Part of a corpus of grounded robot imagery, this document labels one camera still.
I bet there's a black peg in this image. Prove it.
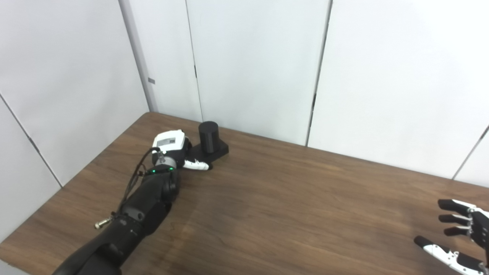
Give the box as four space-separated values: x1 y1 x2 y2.
185 121 230 165

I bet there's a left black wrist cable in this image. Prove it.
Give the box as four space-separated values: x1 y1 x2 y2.
95 147 161 230

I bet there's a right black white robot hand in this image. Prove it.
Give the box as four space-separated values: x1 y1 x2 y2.
414 199 489 275

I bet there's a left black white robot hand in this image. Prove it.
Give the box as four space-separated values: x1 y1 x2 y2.
152 129 213 171

